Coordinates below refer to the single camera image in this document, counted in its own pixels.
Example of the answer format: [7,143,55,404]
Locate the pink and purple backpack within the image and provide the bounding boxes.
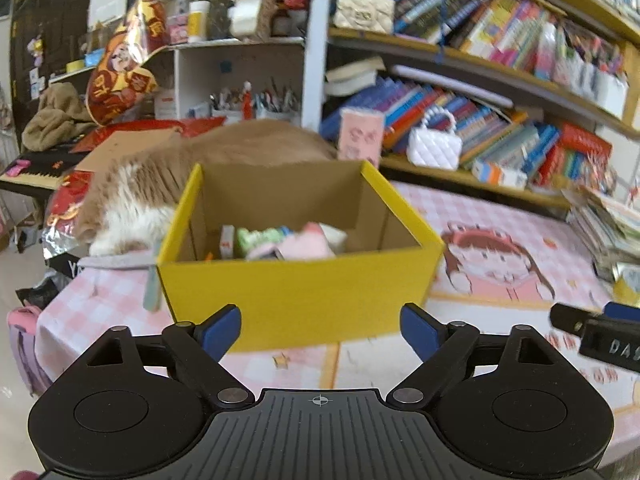
[7,305,51,396]

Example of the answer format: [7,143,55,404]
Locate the yellow tape roll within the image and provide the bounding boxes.
[612,265,640,306]

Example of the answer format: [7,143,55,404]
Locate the white quilted pearl handbag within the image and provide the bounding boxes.
[406,107,463,170]

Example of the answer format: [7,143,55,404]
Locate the brown fleece blanket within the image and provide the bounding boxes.
[22,82,98,153]

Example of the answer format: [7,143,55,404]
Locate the cups of pens and brushes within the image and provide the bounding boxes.
[207,77,301,113]

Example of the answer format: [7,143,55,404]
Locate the black piano keyboard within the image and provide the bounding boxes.
[0,145,91,191]

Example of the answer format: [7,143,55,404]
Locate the red boxed book set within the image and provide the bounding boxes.
[535,122,613,188]

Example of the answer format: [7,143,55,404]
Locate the yellow cardboard box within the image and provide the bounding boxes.
[156,160,446,353]

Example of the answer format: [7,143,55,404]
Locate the grey flat strip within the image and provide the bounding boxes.
[144,240,163,311]
[77,252,161,268]

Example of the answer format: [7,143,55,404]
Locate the thick paperback book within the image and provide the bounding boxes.
[325,56,387,96]

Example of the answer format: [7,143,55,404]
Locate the pastel glitter bottle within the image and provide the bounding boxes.
[537,22,558,78]

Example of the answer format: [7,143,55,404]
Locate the white pen holders with pens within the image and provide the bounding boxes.
[557,25,631,121]

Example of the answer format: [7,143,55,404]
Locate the row of colourful books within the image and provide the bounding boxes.
[390,0,566,76]

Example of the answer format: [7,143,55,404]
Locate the orange and white small box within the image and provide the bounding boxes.
[472,160,528,190]

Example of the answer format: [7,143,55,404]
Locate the green frog toy blue hat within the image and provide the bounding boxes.
[236,226,292,260]

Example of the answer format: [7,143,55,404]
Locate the stack of thin books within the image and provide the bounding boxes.
[565,185,640,281]

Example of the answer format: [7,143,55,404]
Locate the white cabinet shelf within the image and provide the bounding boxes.
[47,37,306,131]

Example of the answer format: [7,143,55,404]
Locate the white and yellow bottle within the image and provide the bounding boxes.
[187,1,211,43]

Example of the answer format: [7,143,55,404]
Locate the white wavy vase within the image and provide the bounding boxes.
[227,0,266,38]

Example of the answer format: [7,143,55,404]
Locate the brown cardboard sheet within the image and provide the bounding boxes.
[72,130,183,173]

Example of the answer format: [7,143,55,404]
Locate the white and red carton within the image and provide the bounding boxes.
[154,89,177,120]

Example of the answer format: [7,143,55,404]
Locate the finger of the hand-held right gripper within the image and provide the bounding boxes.
[601,301,640,322]
[549,303,607,338]

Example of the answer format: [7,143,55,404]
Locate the dark wooden door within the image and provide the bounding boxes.
[10,0,96,136]

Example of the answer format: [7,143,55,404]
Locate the cream quilted handbag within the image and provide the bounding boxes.
[334,0,396,36]

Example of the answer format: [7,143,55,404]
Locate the red and silver foil sheet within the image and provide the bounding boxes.
[42,170,96,261]

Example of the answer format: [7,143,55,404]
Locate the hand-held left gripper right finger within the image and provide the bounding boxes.
[385,303,558,408]

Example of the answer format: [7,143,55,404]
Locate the blue hanging cord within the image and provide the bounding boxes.
[436,0,447,63]

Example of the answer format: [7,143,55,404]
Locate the orange and white cat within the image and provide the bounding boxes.
[75,121,338,256]

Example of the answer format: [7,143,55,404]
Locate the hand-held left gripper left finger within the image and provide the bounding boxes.
[85,303,256,408]

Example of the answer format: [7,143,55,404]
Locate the pink plush chick toy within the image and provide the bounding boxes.
[277,222,337,260]

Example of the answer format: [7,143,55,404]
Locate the row of leaning books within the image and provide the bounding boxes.
[320,77,561,176]

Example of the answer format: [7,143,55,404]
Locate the black bag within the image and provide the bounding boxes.
[15,272,58,311]

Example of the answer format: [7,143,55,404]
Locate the wooden bookshelf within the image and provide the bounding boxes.
[302,0,640,211]

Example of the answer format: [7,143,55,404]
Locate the pink box on cabinet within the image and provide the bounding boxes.
[167,15,190,43]

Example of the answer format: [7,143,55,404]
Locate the pink checked printed tablecloth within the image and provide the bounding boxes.
[35,180,640,431]

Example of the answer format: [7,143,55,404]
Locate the red foil figure balloon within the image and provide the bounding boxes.
[86,0,168,126]

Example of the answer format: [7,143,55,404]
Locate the pink printed box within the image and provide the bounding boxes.
[337,107,386,168]

